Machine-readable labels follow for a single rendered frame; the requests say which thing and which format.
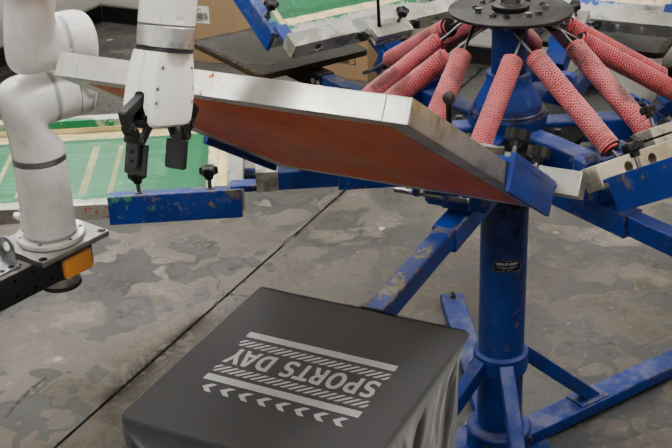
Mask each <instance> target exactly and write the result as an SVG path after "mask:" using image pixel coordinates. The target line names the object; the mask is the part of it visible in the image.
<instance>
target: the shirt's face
mask: <svg viewBox="0 0 672 448"><path fill-rule="evenodd" d="M252 330H253V331H258V332H262V333H266V334H271V335H275V336H279V337H283V338H288V339H292V340H296V341H301V342H305V343H309V344H314V345H318V346H322V347H326V348H331V349H335V350H339V351H344V352H348V353H352V354H356V355H361V356H365V357H369V358H374V359H378V360H382V361H386V362H391V363H395V364H399V366H398V368H397V369H396V370H395V371H394V373H393V374H392V375H391V376H390V378H389V379H388V380H387V382H386V383H385V384H384V385H383V387H382V388H381V389H380V390H379V392H378V393H377V394H376V396H375V397H374V398H373V399H372V401H371V402H370V403H369V404H368V406H367V407H366V408H365V410H364V411H363V412H362V413H361V415H360V416H359V417H358V418H357V420H356V421H355V422H354V424H353V425H352V426H351V427H350V429H349V430H347V429H344V428H340V427H336V426H332V425H328V424H325V423H321V422H317V421H313V420H309V419H306V418H302V417H298V416H294V415H290V414H287V413H283V412H279V411H275V410H271V409H268V408H264V407H260V406H256V405H252V404H249V403H245V402H241V401H237V400H233V399H230V398H226V397H222V396H218V395H214V394H211V393H207V392H203V391H199V390H195V389H192V388H193V387H194V386H195V385H196V384H197V383H198V382H199V381H200V380H201V379H202V378H203V377H204V376H205V375H207V374H208V373H209V372H210V371H211V370H212V369H213V368H214V367H215V366H216V365H217V364H218V363H219V362H220V361H221V360H222V359H223V358H224V357H225V356H226V355H227V354H228V353H229V352H230V351H231V350H232V349H233V348H234V347H236V346H237V345H238V344H239V343H240V342H241V341H242V340H243V339H244V338H245V337H246V336H247V335H248V334H249V333H250V332H251V331H252ZM465 332H467V331H466V330H462V329H457V328H452V327H448V326H443V325H438V324H434V323H429V322H424V321H420V320H415V319H410V318H406V317H401V316H396V315H392V314H387V313H382V312H378V311H373V310H368V309H364V308H359V307H354V306H350V305H345V304H340V303H336V302H331V301H326V300H322V299H317V298H312V297H308V296H303V295H298V294H294V293H289V292H284V291H280V290H275V289H271V288H266V287H260V288H259V289H258V290H257V291H256V292H255V293H253V294H252V295H251V296H250V297H249V298H248V299H247V300H246V301H245V302H244V303H243V304H241V305H240V306H239V307H238V308H237V309H236V310H235V311H234V312H233V313H232V314H231V315H229V316H228V317H227V318H226V319H225V320H224V321H223V322H222V323H221V324H220V325H219V326H217V327H216V328H215V329H214V330H213V331H212V332H211V333H210V334H209V335H208V336H207V337H205V338H204V339H203V340H202V341H201V342H200V343H199V344H198V345H197V346H196V347H194V348H193V349H192V350H191V351H190V352H189V353H188V354H187V355H186V356H185V357H184V358H182V359H181V360H180V361H179V362H178V363H177V364H176V365H175V366H174V367H173V368H172V369H170V370H169V371H168V372H167V373H166V374H165V375H164V376H163V377H162V378H161V379H160V380H158V381H157V382H156V383H155V384H154V385H153V386H152V387H151V388H150V389H149V390H148V391H146V392H145V393H144V394H143V395H142V396H141V397H140V398H139V399H138V400H137V401H136V402H134V403H133V404H132V405H131V406H130V407H129V408H128V409H127V410H126V411H125V412H124V415H125V416H126V417H128V418H131V419H135V420H139V421H142V422H146V423H149V424H153V425H156V426H160V427H163V428H167V429H170V430H174V431H178V432H181V433H185V434H188V435H192V436H195V437H199V438H202V439H206V440H209V441H213V442H216V443H220V444H224V445H227V446H231V447H234V448H381V447H382V446H383V445H384V443H385V442H386V441H387V439H388V438H389V436H390V435H391V434H392V432H393V431H394V430H395V428H396V427H397V425H398V424H399V423H400V421H401V420H402V419H403V417H404V416H405V414H406V413H407V412H408V410H409V409H410V408H411V406H412V405H413V404H414V402H415V401H416V399H417V398H418V397H419V395H420V394H421V393H422V391H423V390H424V388H425V387H426V386H427V384H428V383H429V382H430V380H431V379H432V377H433V376H434V375H435V373H436V372H437V371H438V369H439V368H440V366H441V365H442V364H443V362H444V361H445V360H446V358H447V357H448V355H449V354H450V353H451V351H452V350H453V349H454V347H455V346H456V345H457V343H458V342H459V340H460V339H461V338H462V336H463V335H464V334H465Z"/></svg>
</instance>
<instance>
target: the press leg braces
mask: <svg viewBox="0 0 672 448"><path fill-rule="evenodd" d="M527 347H528V363H529V364H530V365H532V366H534V367H535V368H537V369H538V370H540V371H541V372H543V373H545V374H546V375H548V376H549V377H551V378H552V379H554V380H556V381H557V382H559V383H560V384H562V385H564V386H565V387H567V388H568V389H570V390H571V391H573V392H574V393H572V394H570V395H568V396H567V398H568V399H569V400H571V401H572V402H574V403H576V404H577V405H579V406H580V407H582V408H585V407H587V406H589V405H591V404H593V403H595V402H598V401H600V400H602V399H604V398H606V397H608V396H610V394H609V393H607V392H605V391H604V390H602V389H600V388H599V387H597V386H596V385H594V384H592V385H587V384H586V383H584V382H583V381H581V380H580V379H578V378H577V377H575V376H574V375H572V374H570V373H569V372H567V371H566V370H564V369H563V368H561V367H560V366H558V365H557V364H555V363H554V362H552V361H550V360H549V359H547V358H546V357H544V356H543V355H541V354H540V353H538V352H537V351H535V350H534V349H532V348H531V347H529V346H527ZM463 365H464V369H465V372H464V374H463V375H462V377H461V378H460V379H459V381H458V414H457V417H458V415H459V414H460V412H461V411H462V410H463V408H464V407H465V405H466V404H467V402H468V401H469V400H470V398H471V397H472V395H473V394H474V392H475V391H476V390H477V388H478V387H479V385H480V384H481V383H482V381H483V380H484V378H485V367H486V365H485V364H484V363H482V362H481V361H479V360H478V359H476V358H474V360H473V359H472V360H470V361H463ZM499 386H500V392H501V399H502V406H503V413H504V420H505V427H506V435H507V442H508V448H526V447H525V440H524V433H523V425H522V419H521V412H520V405H519V398H518V392H517V385H516V379H515V372H514V367H513V366H509V367H499Z"/></svg>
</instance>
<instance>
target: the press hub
mask: <svg viewBox="0 0 672 448"><path fill-rule="evenodd" d="M448 13H449V15H450V17H452V18H453V19H455V20H456V21H459V22H461V23H464V24H468V25H472V26H477V27H483V28H491V29H494V30H492V48H491V67H490V68H489V69H487V71H486V80H485V82H484V84H483V86H482V87H481V89H480V91H479V93H478V94H477V96H476V98H475V100H474V102H473V103H472V104H471V106H470V108H469V110H468V114H465V113H463V112H461V111H458V110H456V109H454V108H452V120H468V122H469V124H470V125H471V126H472V128H473V130H474V127H475V125H476V122H477V120H478V117H479V115H480V112H481V110H482V107H483V105H484V102H485V100H486V97H487V95H488V92H489V90H490V87H491V85H492V82H493V80H494V77H495V75H496V72H497V70H498V67H499V64H500V62H501V59H502V57H503V56H504V55H505V54H514V52H515V49H516V46H517V44H518V41H519V40H518V39H517V37H516V36H515V35H514V34H513V33H512V31H511V30H510V29H514V30H515V31H516V32H517V33H518V34H519V36H521V34H522V31H523V29H532V28H540V27H546V26H551V25H555V24H559V23H562V22H564V21H566V20H568V19H569V18H571V17H572V15H573V13H574V9H573V7H572V5H571V4H569V3H568V2H566V1H564V0H457V1H455V2H453V3H452V4H451V5H450V6H449V8H448ZM503 29H509V30H508V31H507V32H505V31H504V30H503ZM517 56H519V57H520V58H521V59H522V61H523V66H522V68H521V71H520V74H519V76H518V79H517V82H516V84H515V87H514V89H513V92H512V95H511V97H510V100H509V102H508V105H507V108H506V110H505V113H504V115H503V118H502V121H501V123H500V126H499V128H498V131H497V134H496V135H505V131H506V127H517V128H520V129H526V130H528V131H529V132H530V133H532V132H535V131H538V130H540V129H541V130H544V131H546V132H549V133H551V134H553V135H556V136H558V137H561V138H563V139H565V140H568V141H570V142H573V143H575V144H578V145H579V144H580V143H582V141H583V140H584V139H585V137H586V136H585V135H584V133H583V132H582V131H581V130H580V129H579V127H578V126H577V125H575V126H557V127H546V126H547V115H556V114H567V113H566V112H565V110H564V109H563V108H562V107H560V106H557V105H554V104H550V103H545V102H542V100H541V98H540V96H539V94H538V93H537V91H536V89H535V87H534V85H533V83H532V80H531V70H530V69H528V68H527V64H526V61H527V50H526V48H525V47H524V46H523V45H522V43H521V45H520V48H519V51H518V53H517ZM528 227H529V207H524V206H518V205H512V204H506V203H500V202H498V203H497V204H496V205H495V207H494V208H493V209H492V210H491V211H490V213H489V214H488V215H487V216H486V217H485V218H484V220H483V221H482V222H481V223H480V275H479V329H478V341H477V342H476V343H475V345H474V351H473V360H474V358H476V359H478V360H479V361H481V362H482V363H484V364H485V365H486V367H485V378H484V380H483V381H482V383H481V384H480V385H479V387H478V388H477V410H476V411H474V412H473V413H471V415H470V416H469V417H468V419H467V421H466V423H465V425H463V426H461V427H459V428H457V429H456V448H459V447H461V446H463V445H465V444H467V443H468V445H469V446H470V447H471V448H508V442H507V435H506V427H505V420H504V413H503V406H502V399H501V392H500V386H499V367H509V366H513V367H514V372H515V379H516V385H517V392H518V398H519V405H520V412H521V419H522V425H523V433H524V440H525V447H526V448H552V447H551V445H550V443H549V441H548V440H547V439H546V438H545V439H543V440H541V441H539V442H536V443H534V444H532V445H530V443H532V440H533V436H531V423H530V420H529V419H528V417H527V416H526V415H525V414H524V413H522V387H523V374H524V373H525V372H526V371H527V368H528V347H527V345H526V344H525V343H524V333H525V307H526V280H527V253H528Z"/></svg>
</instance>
